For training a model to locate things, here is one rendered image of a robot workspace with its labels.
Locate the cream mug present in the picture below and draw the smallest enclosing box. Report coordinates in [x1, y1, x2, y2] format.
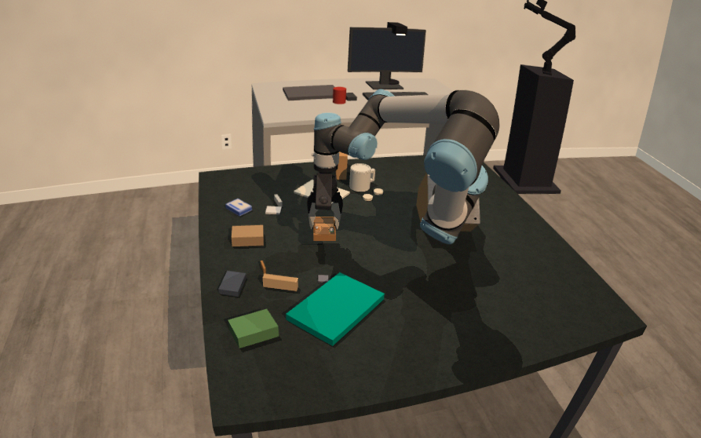
[349, 163, 375, 192]

